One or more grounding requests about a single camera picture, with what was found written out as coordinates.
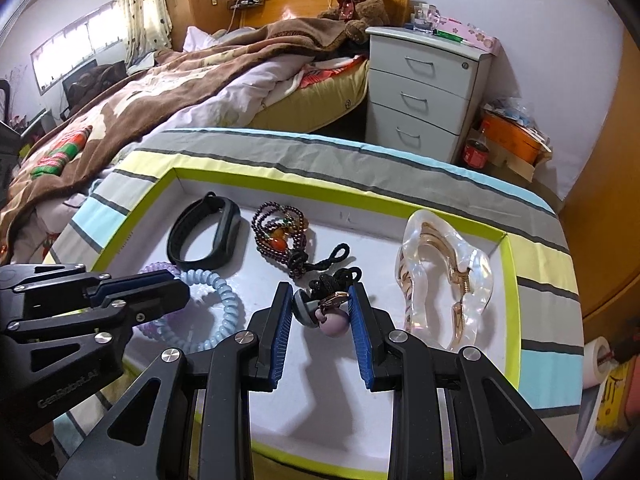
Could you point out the lime green shallow box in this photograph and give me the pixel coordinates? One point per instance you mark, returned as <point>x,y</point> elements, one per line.
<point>320,284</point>

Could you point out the brown teddy bear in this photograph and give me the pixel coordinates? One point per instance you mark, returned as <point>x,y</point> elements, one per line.
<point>358,15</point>

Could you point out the yellow pillow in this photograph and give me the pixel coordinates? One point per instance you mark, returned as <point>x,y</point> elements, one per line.
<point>318,105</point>

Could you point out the wooden headboard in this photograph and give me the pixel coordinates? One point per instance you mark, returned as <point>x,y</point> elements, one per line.
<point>268,11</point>

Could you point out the black fitness wristband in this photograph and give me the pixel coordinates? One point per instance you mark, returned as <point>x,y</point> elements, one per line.
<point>212,215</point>

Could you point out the large wooden wardrobe right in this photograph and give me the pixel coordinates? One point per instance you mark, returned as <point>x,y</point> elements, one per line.
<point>600,216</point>

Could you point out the white paper roll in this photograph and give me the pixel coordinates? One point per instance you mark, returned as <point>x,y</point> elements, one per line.
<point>595,362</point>

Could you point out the red soda bottle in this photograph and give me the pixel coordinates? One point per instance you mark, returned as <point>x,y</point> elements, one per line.
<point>475,152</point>

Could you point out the brown patterned blanket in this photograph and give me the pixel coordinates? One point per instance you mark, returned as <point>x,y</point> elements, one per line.
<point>133,107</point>

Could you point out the orange storage box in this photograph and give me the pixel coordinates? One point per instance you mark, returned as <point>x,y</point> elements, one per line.
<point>526,143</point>

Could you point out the pink floral box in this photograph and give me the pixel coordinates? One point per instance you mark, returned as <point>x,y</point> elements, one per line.
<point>467,34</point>

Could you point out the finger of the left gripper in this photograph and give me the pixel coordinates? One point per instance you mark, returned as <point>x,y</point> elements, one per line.
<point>47,283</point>
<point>42,322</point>

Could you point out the dark chair by window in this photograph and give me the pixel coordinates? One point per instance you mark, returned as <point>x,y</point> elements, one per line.
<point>88,82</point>

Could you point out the floral curtain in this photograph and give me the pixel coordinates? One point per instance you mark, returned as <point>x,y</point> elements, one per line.
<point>147,27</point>

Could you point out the striped tablecloth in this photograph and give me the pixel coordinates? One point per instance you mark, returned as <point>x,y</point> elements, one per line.
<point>550,321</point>

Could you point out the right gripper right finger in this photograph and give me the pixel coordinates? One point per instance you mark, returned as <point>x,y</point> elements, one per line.
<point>494,433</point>

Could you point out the clear pink hair claw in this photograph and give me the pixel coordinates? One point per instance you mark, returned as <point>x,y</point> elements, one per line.
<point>446,283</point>

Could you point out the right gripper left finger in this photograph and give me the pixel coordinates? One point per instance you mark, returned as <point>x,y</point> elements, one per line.
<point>148,433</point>

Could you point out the grey bedside drawer cabinet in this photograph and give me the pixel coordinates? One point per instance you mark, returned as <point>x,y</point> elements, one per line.
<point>423,91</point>

